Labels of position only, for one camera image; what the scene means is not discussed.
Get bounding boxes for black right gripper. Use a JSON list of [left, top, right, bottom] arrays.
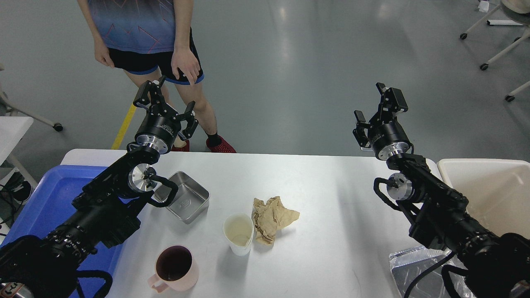
[[352, 82, 412, 161]]

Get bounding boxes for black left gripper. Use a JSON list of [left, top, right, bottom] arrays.
[[133, 76, 199, 154]]

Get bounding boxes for square stainless steel tray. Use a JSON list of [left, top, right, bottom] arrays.
[[166, 171, 210, 225]]

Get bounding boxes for aluminium foil tray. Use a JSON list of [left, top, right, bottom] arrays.
[[389, 245, 450, 298]]

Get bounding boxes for pink plastic mug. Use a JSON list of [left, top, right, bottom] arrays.
[[147, 245, 199, 293]]

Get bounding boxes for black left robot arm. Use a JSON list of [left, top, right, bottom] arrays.
[[0, 76, 198, 298]]

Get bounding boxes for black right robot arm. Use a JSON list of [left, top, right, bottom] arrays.
[[352, 82, 530, 298]]

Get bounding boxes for person's left hand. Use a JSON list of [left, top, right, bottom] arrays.
[[171, 46, 201, 86]]

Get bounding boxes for person's right hand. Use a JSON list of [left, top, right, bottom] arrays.
[[94, 38, 114, 68]]

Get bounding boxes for standing person in shorts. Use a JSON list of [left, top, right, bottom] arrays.
[[77, 0, 235, 153]]

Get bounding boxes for grey chair leg with caster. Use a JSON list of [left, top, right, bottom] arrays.
[[0, 85, 64, 132]]

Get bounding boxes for white rolling chair base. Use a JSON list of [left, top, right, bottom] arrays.
[[460, 0, 530, 103]]

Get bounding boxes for white paper cup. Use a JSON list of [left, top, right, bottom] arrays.
[[223, 213, 254, 256]]

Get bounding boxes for beige plastic bin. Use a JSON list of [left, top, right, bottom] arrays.
[[437, 159, 530, 239]]

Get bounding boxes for crumpled brown paper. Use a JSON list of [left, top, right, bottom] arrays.
[[251, 196, 300, 245]]

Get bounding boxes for blue plastic bin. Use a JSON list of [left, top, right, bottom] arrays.
[[1, 165, 122, 298]]

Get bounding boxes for white side table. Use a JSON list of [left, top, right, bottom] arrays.
[[0, 116, 38, 189]]

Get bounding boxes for black cables on floor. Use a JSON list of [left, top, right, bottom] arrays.
[[0, 172, 33, 236]]

